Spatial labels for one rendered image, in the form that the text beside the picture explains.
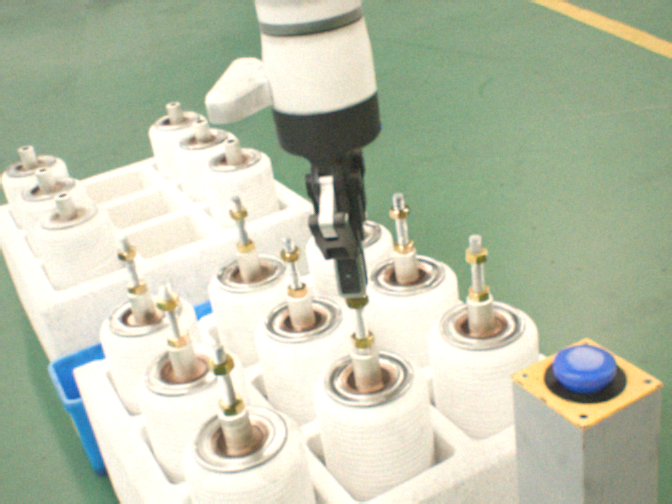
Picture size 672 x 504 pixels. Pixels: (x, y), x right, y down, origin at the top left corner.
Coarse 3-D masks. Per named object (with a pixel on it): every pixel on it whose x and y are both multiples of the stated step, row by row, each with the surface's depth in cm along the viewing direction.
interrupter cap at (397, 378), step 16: (384, 352) 74; (336, 368) 73; (352, 368) 73; (384, 368) 73; (400, 368) 72; (336, 384) 71; (352, 384) 71; (384, 384) 71; (400, 384) 70; (336, 400) 69; (352, 400) 69; (368, 400) 69; (384, 400) 68
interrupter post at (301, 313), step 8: (304, 296) 79; (288, 304) 80; (296, 304) 79; (304, 304) 79; (296, 312) 79; (304, 312) 80; (312, 312) 80; (296, 320) 80; (304, 320) 80; (312, 320) 80
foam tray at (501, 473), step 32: (96, 384) 89; (256, 384) 87; (96, 416) 85; (128, 416) 84; (128, 448) 80; (320, 448) 79; (448, 448) 75; (480, 448) 73; (512, 448) 72; (128, 480) 78; (160, 480) 75; (320, 480) 72; (416, 480) 71; (448, 480) 70; (480, 480) 71; (512, 480) 73
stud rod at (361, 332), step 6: (354, 312) 68; (360, 312) 68; (354, 318) 69; (360, 318) 68; (354, 324) 69; (360, 324) 69; (366, 324) 69; (360, 330) 69; (366, 330) 69; (360, 336) 69; (366, 336) 69
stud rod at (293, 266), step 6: (282, 240) 77; (288, 240) 77; (288, 246) 77; (294, 246) 78; (288, 252) 77; (288, 264) 78; (294, 264) 78; (288, 270) 78; (294, 270) 78; (294, 276) 78; (294, 282) 79; (300, 282) 79; (294, 288) 79
